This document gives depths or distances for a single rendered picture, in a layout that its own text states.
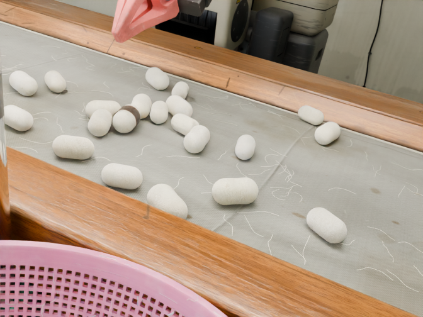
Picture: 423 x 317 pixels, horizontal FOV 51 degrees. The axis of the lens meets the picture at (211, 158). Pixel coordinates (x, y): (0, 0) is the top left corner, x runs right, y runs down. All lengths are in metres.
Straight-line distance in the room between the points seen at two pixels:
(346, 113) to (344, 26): 1.92
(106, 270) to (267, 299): 0.08
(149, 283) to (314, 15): 1.13
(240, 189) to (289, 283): 0.10
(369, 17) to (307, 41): 1.15
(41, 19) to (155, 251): 0.54
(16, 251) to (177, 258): 0.08
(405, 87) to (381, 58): 0.19
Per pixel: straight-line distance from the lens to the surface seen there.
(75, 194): 0.29
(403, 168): 0.49
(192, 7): 0.47
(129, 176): 0.33
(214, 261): 0.25
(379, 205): 0.41
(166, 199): 0.30
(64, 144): 0.37
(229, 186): 0.33
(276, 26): 1.16
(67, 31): 0.70
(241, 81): 0.58
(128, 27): 0.43
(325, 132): 0.47
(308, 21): 1.30
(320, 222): 0.33
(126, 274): 0.23
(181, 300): 0.23
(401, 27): 2.44
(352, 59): 2.48
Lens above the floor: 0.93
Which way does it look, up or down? 28 degrees down
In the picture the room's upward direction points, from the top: 11 degrees clockwise
